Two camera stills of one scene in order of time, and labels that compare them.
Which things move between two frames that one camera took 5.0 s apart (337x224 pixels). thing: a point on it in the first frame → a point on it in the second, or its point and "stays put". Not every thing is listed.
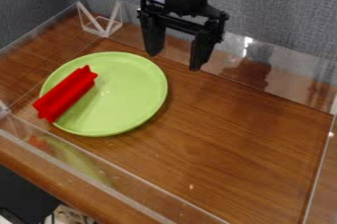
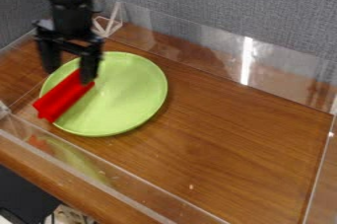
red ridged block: x=55 y=104 stays put
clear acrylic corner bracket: x=98 y=25 stays put
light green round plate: x=122 y=101 stays put
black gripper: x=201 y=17 → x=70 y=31
